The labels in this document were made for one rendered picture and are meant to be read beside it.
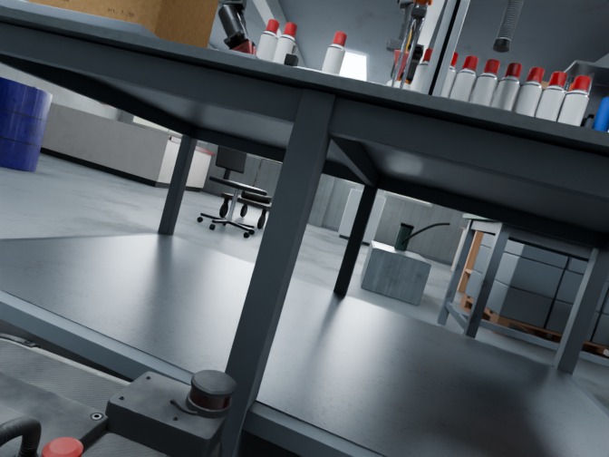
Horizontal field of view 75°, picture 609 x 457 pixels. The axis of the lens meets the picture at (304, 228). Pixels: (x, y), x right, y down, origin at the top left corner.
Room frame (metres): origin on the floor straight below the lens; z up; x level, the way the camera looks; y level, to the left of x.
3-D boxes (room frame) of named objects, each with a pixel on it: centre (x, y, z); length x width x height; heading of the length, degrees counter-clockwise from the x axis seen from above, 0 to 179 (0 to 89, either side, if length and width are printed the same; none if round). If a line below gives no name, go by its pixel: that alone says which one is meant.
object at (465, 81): (1.07, -0.29, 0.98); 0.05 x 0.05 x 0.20
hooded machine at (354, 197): (7.99, -1.04, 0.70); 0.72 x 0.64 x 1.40; 84
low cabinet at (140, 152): (8.34, 3.84, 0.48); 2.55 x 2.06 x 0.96; 82
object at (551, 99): (1.02, -0.50, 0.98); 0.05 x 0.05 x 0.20
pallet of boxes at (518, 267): (3.46, -2.21, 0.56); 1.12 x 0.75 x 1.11; 90
